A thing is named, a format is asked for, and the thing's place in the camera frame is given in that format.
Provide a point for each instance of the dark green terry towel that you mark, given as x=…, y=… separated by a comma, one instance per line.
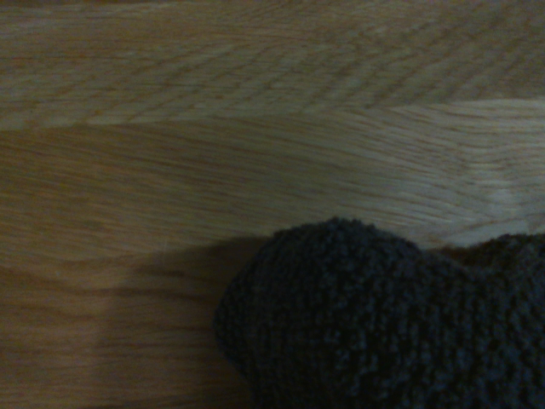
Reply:
x=383, y=324

